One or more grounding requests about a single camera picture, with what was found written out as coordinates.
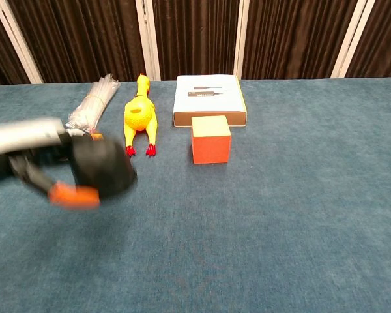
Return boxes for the black round lid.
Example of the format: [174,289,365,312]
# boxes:
[94,162,138,200]

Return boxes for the white flat cardboard box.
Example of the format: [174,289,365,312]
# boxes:
[172,74,248,128]

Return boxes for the blue felt table cover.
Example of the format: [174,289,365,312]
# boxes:
[0,76,391,313]

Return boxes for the black faceted dome object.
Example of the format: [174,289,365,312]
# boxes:
[70,134,138,199]

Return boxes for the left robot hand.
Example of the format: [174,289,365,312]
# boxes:
[0,116,104,209]

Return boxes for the yellow rubber chicken toy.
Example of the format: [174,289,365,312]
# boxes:
[123,72,158,158]

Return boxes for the white bottle with yellow cap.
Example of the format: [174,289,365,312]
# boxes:
[66,128,91,138]

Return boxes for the dark brown pleated curtain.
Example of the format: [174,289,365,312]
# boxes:
[0,0,391,89]

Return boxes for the orange and yellow cube block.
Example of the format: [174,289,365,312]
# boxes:
[190,115,232,165]

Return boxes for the clear bag of plastic straws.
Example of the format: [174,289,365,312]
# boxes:
[65,73,122,131]

